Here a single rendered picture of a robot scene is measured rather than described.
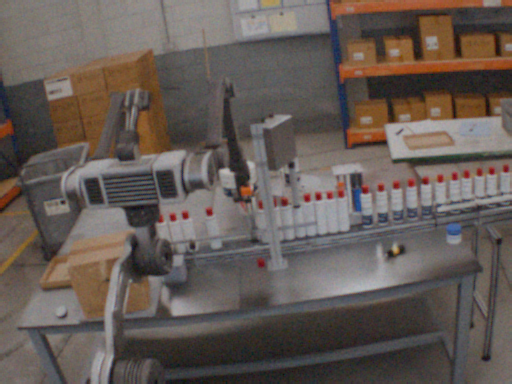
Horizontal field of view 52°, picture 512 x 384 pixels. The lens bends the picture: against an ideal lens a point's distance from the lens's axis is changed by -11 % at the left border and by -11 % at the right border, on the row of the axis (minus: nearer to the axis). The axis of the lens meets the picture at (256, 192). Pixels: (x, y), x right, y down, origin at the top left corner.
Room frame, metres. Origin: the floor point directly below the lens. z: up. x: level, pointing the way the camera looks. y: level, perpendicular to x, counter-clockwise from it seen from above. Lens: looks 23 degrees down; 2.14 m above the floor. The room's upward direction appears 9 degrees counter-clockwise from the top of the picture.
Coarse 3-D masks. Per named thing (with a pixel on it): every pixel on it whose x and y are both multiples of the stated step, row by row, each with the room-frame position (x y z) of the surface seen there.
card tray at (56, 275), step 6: (54, 258) 2.59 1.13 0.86; (60, 258) 2.59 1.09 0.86; (66, 258) 2.59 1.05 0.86; (54, 264) 2.57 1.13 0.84; (60, 264) 2.57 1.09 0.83; (66, 264) 2.56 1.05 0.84; (48, 270) 2.47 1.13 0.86; (54, 270) 2.51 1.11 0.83; (60, 270) 2.50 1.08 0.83; (66, 270) 2.49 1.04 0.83; (48, 276) 2.45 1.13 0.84; (54, 276) 2.44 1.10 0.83; (60, 276) 2.44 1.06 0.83; (66, 276) 2.43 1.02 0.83; (42, 282) 2.34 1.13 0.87; (48, 282) 2.33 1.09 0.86; (54, 282) 2.33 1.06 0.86; (60, 282) 2.33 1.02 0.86; (66, 282) 2.33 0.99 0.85; (42, 288) 2.34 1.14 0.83
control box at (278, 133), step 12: (276, 120) 2.31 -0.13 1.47; (288, 120) 2.32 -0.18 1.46; (264, 132) 2.24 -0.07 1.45; (276, 132) 2.25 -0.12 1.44; (288, 132) 2.31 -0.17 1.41; (264, 144) 2.24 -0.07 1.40; (276, 144) 2.24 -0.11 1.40; (288, 144) 2.30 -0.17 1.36; (276, 156) 2.23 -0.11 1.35; (288, 156) 2.29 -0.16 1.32; (276, 168) 2.22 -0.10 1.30
